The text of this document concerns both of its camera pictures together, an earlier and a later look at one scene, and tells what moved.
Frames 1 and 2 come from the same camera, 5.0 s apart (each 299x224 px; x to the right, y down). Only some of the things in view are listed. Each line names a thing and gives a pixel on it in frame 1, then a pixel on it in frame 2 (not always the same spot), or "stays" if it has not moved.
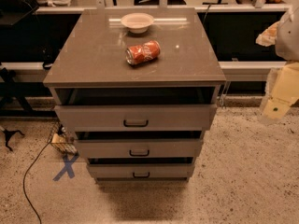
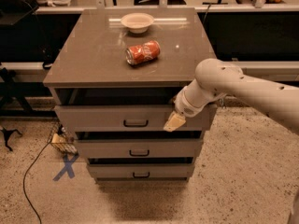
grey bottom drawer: (141, 170) stays
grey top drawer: (135, 118) stays
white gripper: (288, 38) → (183, 106)
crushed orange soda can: (139, 53) stays
